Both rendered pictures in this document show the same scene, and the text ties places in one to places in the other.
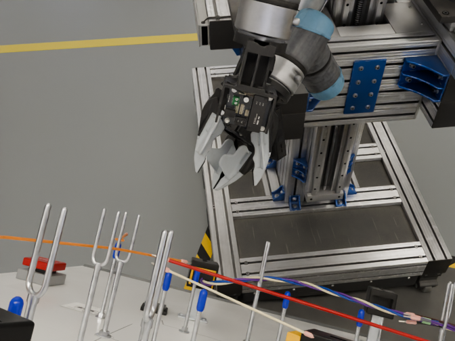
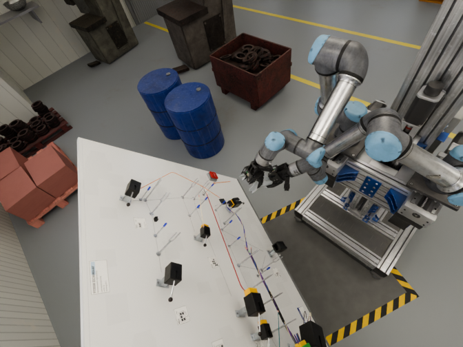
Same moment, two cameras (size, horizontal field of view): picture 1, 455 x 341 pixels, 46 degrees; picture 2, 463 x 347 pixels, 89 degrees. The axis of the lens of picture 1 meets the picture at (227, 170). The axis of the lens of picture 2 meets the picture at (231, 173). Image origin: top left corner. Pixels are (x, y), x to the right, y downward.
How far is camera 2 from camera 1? 76 cm
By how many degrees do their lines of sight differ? 41
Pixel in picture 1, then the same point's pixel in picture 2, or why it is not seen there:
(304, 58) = (301, 169)
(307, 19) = not seen: hidden behind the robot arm
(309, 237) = (340, 221)
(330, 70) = (315, 176)
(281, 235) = (331, 213)
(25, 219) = not seen: hidden behind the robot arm
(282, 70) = (292, 168)
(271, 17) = (259, 160)
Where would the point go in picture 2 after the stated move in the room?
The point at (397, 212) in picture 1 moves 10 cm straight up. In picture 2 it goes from (386, 242) to (391, 237)
